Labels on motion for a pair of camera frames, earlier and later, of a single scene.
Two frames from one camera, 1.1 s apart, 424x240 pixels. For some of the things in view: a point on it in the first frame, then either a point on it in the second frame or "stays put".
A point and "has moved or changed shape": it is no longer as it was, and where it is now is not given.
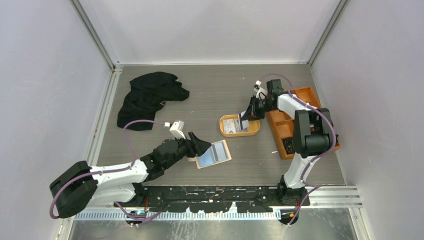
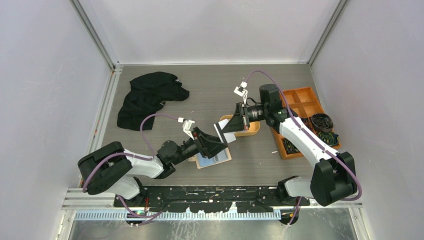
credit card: (233, 125) has moved or changed shape
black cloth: (147, 93) stays put
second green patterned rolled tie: (288, 144) stays put
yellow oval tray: (254, 127) stays put
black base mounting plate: (218, 199) stays put
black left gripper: (196, 146) to (207, 145)
